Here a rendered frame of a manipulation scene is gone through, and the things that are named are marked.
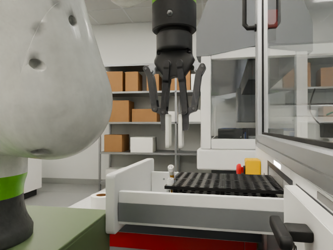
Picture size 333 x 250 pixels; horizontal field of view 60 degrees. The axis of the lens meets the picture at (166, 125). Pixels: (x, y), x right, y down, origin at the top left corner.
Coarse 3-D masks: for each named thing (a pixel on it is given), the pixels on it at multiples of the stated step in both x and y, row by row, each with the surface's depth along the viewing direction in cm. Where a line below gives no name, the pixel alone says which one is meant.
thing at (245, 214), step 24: (120, 192) 54; (144, 192) 53; (168, 192) 53; (120, 216) 54; (144, 216) 53; (168, 216) 52; (192, 216) 51; (216, 216) 50; (240, 216) 49; (264, 216) 49
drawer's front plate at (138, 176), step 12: (132, 168) 62; (144, 168) 71; (108, 180) 53; (120, 180) 56; (132, 180) 62; (144, 180) 71; (108, 192) 53; (108, 204) 53; (108, 216) 53; (108, 228) 53; (120, 228) 55
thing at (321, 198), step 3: (318, 192) 33; (318, 195) 33; (321, 195) 32; (318, 198) 33; (321, 198) 32; (324, 198) 31; (327, 198) 30; (321, 201) 32; (324, 201) 31; (327, 201) 30; (330, 201) 29; (327, 204) 30; (330, 204) 29; (330, 207) 29
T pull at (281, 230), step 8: (272, 216) 33; (272, 224) 32; (280, 224) 31; (288, 224) 31; (296, 224) 31; (304, 224) 31; (280, 232) 28; (288, 232) 28; (296, 232) 29; (304, 232) 29; (312, 232) 29; (280, 240) 27; (288, 240) 27; (296, 240) 29; (304, 240) 29; (312, 240) 29; (280, 248) 27; (288, 248) 27
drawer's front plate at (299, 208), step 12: (288, 192) 41; (300, 192) 38; (288, 204) 41; (300, 204) 34; (312, 204) 32; (288, 216) 41; (300, 216) 34; (312, 216) 29; (324, 216) 28; (312, 228) 29; (324, 228) 26; (324, 240) 26
